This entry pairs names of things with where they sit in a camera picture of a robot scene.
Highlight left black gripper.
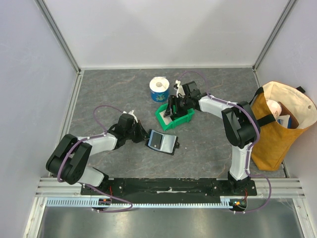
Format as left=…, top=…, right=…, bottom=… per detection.
left=125, top=120, right=151, bottom=143

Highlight aluminium frame post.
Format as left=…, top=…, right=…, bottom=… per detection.
left=35, top=0, right=81, bottom=74
left=252, top=0, right=297, bottom=73

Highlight items inside tote bag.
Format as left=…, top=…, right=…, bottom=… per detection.
left=266, top=99, right=299, bottom=129

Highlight green plastic bin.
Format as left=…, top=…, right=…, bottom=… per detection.
left=155, top=103, right=195, bottom=131

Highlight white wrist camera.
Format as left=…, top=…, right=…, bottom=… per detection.
left=122, top=110, right=139, bottom=123
left=173, top=80, right=185, bottom=98

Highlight right aluminium frame post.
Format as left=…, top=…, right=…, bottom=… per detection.
left=252, top=0, right=297, bottom=73

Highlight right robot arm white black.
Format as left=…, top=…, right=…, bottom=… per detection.
left=158, top=80, right=260, bottom=195

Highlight black VIP card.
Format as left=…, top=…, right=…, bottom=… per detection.
left=147, top=130, right=163, bottom=151

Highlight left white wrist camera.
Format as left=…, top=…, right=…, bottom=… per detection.
left=122, top=110, right=139, bottom=123

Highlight mustard canvas tote bag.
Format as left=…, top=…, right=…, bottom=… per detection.
left=250, top=81, right=317, bottom=171

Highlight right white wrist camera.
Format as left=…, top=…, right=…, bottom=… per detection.
left=173, top=80, right=185, bottom=98

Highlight stack of white cards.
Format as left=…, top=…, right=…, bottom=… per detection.
left=159, top=111, right=172, bottom=125

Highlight black leather card holder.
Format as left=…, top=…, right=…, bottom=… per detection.
left=145, top=129, right=180, bottom=155

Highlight toilet paper roll blue wrapper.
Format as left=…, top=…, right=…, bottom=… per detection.
left=149, top=76, right=170, bottom=103

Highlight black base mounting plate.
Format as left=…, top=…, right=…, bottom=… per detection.
left=80, top=177, right=258, bottom=199

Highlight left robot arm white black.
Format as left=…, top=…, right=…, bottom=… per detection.
left=46, top=111, right=150, bottom=195

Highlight left aluminium frame post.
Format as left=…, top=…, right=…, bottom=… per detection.
left=35, top=0, right=81, bottom=74

